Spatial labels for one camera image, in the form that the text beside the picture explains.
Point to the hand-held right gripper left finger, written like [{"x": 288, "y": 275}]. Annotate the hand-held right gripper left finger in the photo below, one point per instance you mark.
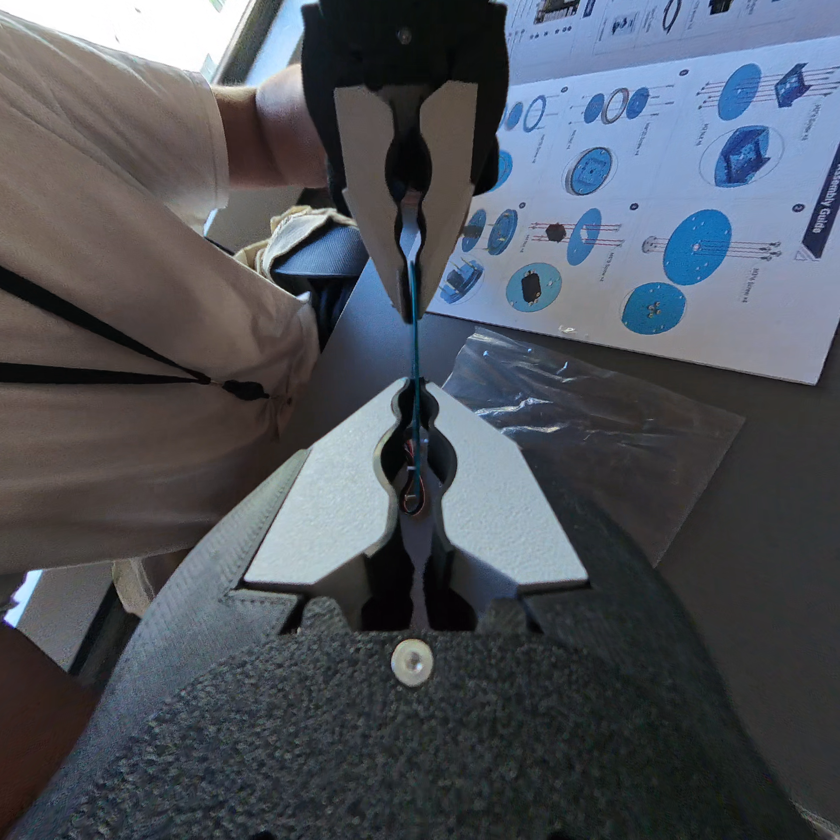
[{"x": 315, "y": 525}]

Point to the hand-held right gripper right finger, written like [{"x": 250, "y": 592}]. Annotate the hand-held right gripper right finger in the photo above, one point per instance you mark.
[{"x": 512, "y": 525}]

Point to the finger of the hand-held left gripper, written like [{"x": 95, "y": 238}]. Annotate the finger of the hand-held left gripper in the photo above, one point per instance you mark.
[
  {"x": 361, "y": 164},
  {"x": 453, "y": 170}
]

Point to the blue round metal plate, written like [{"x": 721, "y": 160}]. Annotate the blue round metal plate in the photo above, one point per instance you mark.
[{"x": 415, "y": 341}]

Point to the person's left forearm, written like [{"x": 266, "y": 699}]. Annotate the person's left forearm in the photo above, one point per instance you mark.
[{"x": 275, "y": 131}]

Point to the person's right forearm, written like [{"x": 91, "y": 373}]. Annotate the person's right forearm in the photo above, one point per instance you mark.
[{"x": 33, "y": 722}]

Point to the person's blue jeans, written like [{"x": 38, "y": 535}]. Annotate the person's blue jeans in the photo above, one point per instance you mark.
[{"x": 321, "y": 262}]

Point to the clear plastic bag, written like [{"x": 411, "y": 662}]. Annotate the clear plastic bag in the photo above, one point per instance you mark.
[{"x": 590, "y": 426}]

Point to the white instruction sheet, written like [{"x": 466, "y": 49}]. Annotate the white instruction sheet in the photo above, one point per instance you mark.
[{"x": 656, "y": 164}]

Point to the large paned window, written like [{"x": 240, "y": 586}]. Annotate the large paned window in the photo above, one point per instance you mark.
[{"x": 184, "y": 26}]

